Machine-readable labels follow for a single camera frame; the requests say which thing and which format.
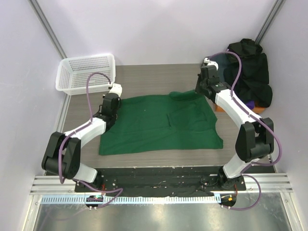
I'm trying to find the green t shirt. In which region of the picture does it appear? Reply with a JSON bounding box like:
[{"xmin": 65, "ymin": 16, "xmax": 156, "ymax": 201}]
[{"xmin": 99, "ymin": 90, "xmax": 223, "ymax": 156}]

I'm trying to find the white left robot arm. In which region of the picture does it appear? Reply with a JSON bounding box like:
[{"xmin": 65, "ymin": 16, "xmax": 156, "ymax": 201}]
[{"xmin": 41, "ymin": 93, "xmax": 121, "ymax": 192}]

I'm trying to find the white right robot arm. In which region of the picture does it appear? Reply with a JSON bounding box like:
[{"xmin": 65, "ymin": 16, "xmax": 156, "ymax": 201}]
[{"xmin": 195, "ymin": 65, "xmax": 274, "ymax": 190}]

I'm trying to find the dark teal t shirt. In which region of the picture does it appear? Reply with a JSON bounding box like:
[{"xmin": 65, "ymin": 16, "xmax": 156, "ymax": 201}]
[{"xmin": 212, "ymin": 53, "xmax": 231, "ymax": 82}]

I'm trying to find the black t shirt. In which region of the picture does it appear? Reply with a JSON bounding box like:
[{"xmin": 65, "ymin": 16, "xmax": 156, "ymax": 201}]
[{"xmin": 227, "ymin": 38, "xmax": 273, "ymax": 108}]

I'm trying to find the purple t shirt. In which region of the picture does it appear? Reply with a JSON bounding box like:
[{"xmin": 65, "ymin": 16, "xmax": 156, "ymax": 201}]
[{"xmin": 245, "ymin": 101, "xmax": 255, "ymax": 110}]

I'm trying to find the white plastic basket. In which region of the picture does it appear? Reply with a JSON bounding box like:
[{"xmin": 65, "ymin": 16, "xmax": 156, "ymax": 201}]
[{"xmin": 55, "ymin": 53, "xmax": 116, "ymax": 96}]

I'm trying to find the orange tray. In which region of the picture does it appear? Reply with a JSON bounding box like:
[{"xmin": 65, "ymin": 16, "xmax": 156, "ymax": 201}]
[{"xmin": 213, "ymin": 101, "xmax": 266, "ymax": 114}]

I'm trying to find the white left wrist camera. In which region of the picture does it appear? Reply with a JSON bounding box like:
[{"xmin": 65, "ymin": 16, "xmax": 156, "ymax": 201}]
[{"xmin": 108, "ymin": 83, "xmax": 123, "ymax": 97}]

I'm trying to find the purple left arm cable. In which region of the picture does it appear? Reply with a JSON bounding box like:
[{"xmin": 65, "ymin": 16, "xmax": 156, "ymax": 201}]
[{"xmin": 58, "ymin": 72, "xmax": 124, "ymax": 210}]

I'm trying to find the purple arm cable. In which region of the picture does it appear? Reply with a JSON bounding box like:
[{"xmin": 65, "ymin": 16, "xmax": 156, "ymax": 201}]
[
  {"xmin": 208, "ymin": 51, "xmax": 282, "ymax": 211},
  {"xmin": 58, "ymin": 72, "xmax": 124, "ymax": 210}
]

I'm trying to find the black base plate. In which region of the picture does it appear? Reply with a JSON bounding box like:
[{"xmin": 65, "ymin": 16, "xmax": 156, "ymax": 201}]
[{"xmin": 69, "ymin": 167, "xmax": 246, "ymax": 197}]

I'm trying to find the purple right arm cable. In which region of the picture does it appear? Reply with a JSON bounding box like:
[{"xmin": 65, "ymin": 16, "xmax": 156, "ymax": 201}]
[{"xmin": 208, "ymin": 51, "xmax": 282, "ymax": 211}]

